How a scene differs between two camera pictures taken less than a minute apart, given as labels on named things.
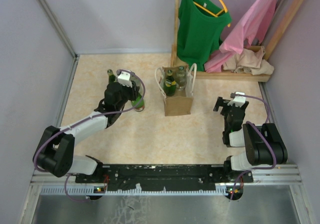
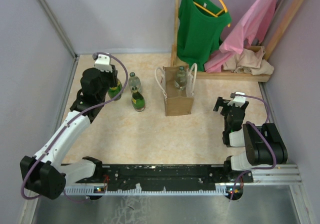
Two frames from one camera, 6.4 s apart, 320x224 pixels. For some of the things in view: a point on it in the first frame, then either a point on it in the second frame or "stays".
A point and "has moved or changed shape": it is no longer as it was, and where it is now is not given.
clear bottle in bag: x=181 y=78 stays
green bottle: x=140 y=107 stays
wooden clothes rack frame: x=258 y=77 stays
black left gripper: x=134 y=90 -> x=112 y=75
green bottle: x=170 y=84 has moved or changed shape
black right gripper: x=222 y=102 stays
